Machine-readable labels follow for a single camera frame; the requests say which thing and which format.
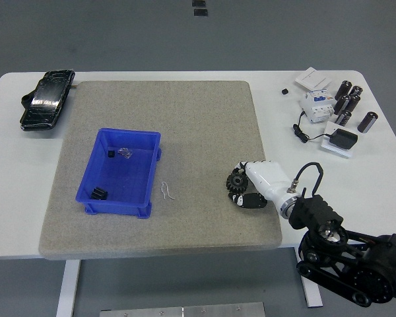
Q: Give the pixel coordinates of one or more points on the small black toothed part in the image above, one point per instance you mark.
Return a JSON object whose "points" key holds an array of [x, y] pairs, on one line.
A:
{"points": [[99, 193]]}

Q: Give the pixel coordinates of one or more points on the white table leg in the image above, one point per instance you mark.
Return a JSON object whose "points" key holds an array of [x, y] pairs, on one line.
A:
{"points": [[313, 294], [67, 287]]}

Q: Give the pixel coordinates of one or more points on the black power adapter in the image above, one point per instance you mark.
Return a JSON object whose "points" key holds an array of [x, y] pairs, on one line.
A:
{"points": [[343, 138]]}

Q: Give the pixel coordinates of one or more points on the blue plastic box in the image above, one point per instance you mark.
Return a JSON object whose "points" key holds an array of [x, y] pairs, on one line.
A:
{"points": [[122, 175]]}

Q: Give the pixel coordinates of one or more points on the black wrapped device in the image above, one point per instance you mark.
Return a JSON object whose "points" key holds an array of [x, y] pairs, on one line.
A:
{"points": [[46, 99]]}

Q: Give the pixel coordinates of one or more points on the clear plastic scrap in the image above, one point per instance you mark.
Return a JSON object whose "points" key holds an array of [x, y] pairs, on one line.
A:
{"points": [[125, 152]]}

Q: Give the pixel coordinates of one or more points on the white switch plate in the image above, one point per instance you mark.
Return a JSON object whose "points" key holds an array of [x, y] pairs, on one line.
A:
{"points": [[313, 78]]}

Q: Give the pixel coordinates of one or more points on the white circuit breaker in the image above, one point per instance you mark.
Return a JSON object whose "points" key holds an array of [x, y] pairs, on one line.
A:
{"points": [[316, 105]]}

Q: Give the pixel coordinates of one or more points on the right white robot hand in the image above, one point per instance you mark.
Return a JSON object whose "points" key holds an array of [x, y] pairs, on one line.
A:
{"points": [[267, 178]]}

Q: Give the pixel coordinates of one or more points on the black floor plate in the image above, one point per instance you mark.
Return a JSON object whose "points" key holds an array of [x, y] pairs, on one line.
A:
{"points": [[199, 2], [201, 12]]}

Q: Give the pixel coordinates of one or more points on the small black cube nut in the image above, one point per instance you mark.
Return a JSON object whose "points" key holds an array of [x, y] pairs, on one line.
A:
{"points": [[285, 90], [111, 153]]}

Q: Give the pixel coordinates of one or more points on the white flat plate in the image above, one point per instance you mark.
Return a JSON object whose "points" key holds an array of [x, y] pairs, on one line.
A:
{"points": [[331, 148]]}

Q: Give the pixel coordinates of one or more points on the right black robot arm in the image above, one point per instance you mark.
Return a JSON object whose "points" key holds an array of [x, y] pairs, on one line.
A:
{"points": [[349, 264]]}

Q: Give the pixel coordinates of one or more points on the large black gear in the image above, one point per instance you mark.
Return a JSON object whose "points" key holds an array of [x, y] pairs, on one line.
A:
{"points": [[237, 182]]}

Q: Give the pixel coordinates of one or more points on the grey-brown mat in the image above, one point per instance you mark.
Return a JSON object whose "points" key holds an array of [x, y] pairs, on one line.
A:
{"points": [[184, 115]]}

